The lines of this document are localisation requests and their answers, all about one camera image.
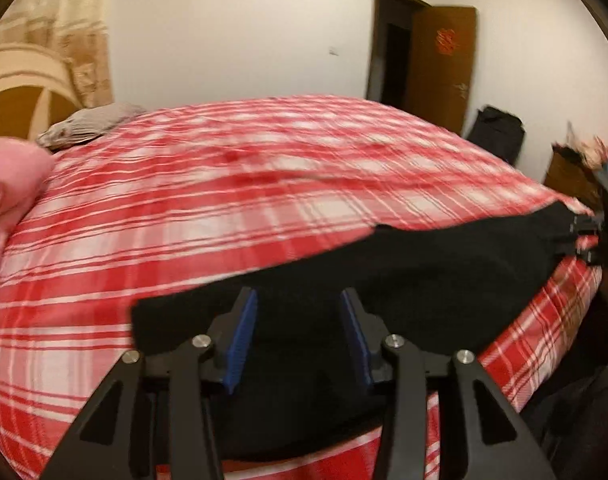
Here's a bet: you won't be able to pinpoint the wooden dresser with clutter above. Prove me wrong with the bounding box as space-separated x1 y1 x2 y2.
551 120 608 196

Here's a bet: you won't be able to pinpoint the person's dark clothing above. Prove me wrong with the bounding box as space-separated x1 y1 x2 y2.
521 280 608 480

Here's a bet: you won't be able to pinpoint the brown wooden door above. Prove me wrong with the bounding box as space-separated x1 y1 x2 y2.
406 5 478 137

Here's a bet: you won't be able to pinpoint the grey patterned pillow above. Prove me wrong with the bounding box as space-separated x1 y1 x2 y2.
36 101 147 150

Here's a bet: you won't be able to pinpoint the pink blanket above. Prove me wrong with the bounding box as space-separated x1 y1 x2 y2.
0 136 57 318

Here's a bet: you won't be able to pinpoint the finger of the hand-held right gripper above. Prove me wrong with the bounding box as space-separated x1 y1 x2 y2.
571 215 604 238
575 242 604 267

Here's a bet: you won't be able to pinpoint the beige and brown headboard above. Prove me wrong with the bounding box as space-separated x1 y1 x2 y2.
0 45 85 143

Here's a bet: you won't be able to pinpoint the red paper door decoration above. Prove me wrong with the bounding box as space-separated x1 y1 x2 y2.
436 27 460 56

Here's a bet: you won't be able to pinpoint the dark wooden door frame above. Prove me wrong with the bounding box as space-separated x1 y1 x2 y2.
366 0 432 108

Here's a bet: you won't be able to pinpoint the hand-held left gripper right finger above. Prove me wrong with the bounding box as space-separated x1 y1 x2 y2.
339 287 557 480

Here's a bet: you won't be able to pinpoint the black suitcase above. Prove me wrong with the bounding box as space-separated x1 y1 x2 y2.
466 105 526 166

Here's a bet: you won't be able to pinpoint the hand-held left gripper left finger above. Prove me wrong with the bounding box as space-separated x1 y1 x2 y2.
39 286 259 480

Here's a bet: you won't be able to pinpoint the beige patterned curtain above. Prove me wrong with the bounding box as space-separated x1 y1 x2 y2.
0 0 116 111

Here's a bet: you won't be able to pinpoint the black pants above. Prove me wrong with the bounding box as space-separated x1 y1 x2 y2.
130 202 602 461

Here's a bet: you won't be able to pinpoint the red plaid bed sheet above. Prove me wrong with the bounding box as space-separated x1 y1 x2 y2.
0 95 604 480

